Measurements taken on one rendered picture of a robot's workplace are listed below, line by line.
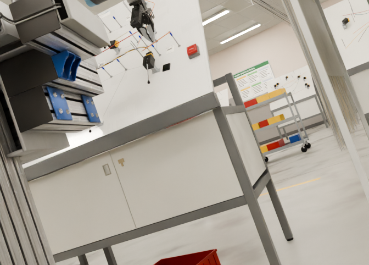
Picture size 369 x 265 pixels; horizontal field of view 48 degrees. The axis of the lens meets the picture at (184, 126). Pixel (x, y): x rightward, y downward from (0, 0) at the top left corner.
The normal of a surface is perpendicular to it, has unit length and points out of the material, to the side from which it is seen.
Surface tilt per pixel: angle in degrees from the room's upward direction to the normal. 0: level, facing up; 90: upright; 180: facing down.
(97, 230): 90
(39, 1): 90
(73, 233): 90
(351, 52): 50
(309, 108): 90
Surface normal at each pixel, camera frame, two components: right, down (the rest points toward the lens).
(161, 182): -0.31, 0.06
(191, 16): -0.46, -0.53
